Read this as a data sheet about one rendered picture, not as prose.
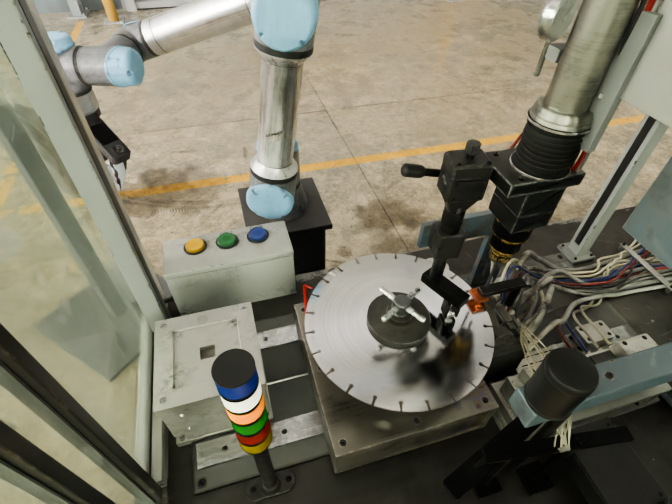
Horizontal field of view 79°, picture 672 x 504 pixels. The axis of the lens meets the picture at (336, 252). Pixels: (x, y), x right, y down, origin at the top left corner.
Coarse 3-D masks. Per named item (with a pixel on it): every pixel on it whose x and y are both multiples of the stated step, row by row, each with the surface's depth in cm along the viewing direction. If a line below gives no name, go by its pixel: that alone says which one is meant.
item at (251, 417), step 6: (264, 402) 49; (258, 408) 47; (264, 408) 49; (228, 414) 47; (234, 414) 45; (240, 414) 45; (246, 414) 45; (252, 414) 46; (258, 414) 47; (234, 420) 47; (240, 420) 46; (246, 420) 46; (252, 420) 47
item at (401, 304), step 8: (384, 288) 70; (416, 288) 71; (392, 296) 69; (400, 296) 69; (408, 296) 69; (392, 304) 69; (400, 304) 68; (408, 304) 68; (392, 312) 67; (400, 312) 68; (408, 312) 68; (416, 312) 67; (384, 320) 66; (424, 320) 66
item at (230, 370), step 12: (216, 360) 43; (228, 360) 43; (240, 360) 43; (252, 360) 43; (216, 372) 42; (228, 372) 42; (240, 372) 42; (252, 372) 42; (216, 384) 41; (228, 384) 41; (240, 384) 41; (252, 384) 43; (228, 396) 42; (240, 396) 42
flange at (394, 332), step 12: (384, 300) 74; (372, 312) 72; (384, 312) 72; (420, 312) 72; (372, 324) 70; (384, 324) 70; (396, 324) 69; (408, 324) 70; (420, 324) 70; (384, 336) 68; (396, 336) 68; (408, 336) 68; (420, 336) 69
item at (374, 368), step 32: (384, 256) 83; (320, 288) 77; (352, 288) 77; (320, 320) 72; (352, 320) 72; (448, 320) 72; (480, 320) 72; (352, 352) 67; (384, 352) 67; (416, 352) 67; (448, 352) 68; (480, 352) 68; (352, 384) 63; (384, 384) 63; (416, 384) 63; (448, 384) 64
